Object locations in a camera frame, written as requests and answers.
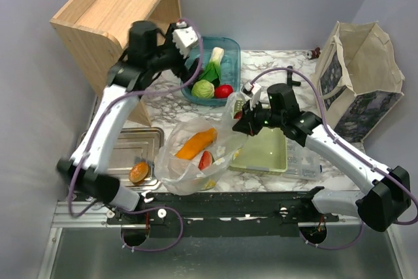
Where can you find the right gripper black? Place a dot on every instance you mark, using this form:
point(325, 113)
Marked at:
point(247, 125)

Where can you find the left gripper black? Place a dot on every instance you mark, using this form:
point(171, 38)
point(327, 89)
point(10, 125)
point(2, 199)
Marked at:
point(183, 70)

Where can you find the dark red toy apple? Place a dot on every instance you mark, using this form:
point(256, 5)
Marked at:
point(238, 115)

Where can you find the red toy pepper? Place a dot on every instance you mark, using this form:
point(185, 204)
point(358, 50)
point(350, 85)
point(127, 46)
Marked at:
point(223, 91)

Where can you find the toy bok choy green white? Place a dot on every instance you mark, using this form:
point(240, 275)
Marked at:
point(212, 70)

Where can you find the green toy cabbage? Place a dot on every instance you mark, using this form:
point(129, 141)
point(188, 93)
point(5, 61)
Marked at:
point(203, 89)

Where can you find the toy watermelon slice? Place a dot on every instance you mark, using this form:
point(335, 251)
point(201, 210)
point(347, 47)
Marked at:
point(206, 160)

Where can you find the clear plastic grocery bag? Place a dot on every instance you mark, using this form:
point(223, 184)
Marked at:
point(183, 177)

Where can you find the orange toy carrot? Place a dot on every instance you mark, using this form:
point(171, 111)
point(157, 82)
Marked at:
point(196, 144)

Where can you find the orange glazed bread bun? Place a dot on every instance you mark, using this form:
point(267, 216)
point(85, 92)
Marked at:
point(139, 172)

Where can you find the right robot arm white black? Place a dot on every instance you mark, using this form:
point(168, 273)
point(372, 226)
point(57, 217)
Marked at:
point(383, 192)

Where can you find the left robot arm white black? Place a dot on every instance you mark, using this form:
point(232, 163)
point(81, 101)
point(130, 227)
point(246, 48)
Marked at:
point(148, 53)

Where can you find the light green plastic basket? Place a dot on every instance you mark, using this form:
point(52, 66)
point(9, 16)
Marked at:
point(265, 153)

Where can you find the teal transparent plastic bin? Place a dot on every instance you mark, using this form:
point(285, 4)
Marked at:
point(230, 68)

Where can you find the black T-shaped pipe fitting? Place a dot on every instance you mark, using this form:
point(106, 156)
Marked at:
point(290, 82)

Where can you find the clear plastic compartment box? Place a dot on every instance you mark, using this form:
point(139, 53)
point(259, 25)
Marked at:
point(302, 163)

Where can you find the wooden shelf unit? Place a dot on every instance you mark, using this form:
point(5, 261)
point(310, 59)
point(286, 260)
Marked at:
point(96, 32)

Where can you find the small red black connector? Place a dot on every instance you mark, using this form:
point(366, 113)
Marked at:
point(313, 54)

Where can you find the metal baking tray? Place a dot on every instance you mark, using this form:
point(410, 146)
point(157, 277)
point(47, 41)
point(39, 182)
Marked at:
point(133, 146)

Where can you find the canvas tote bag with print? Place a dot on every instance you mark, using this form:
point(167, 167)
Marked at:
point(357, 79)

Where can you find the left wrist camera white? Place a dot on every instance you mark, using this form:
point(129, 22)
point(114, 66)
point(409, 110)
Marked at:
point(185, 38)

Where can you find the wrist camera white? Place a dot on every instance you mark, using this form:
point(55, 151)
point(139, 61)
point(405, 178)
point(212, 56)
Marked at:
point(254, 91)
point(185, 38)

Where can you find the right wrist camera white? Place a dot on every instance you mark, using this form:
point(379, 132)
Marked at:
point(254, 91)

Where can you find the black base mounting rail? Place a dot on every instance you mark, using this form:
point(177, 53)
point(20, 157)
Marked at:
point(224, 214)

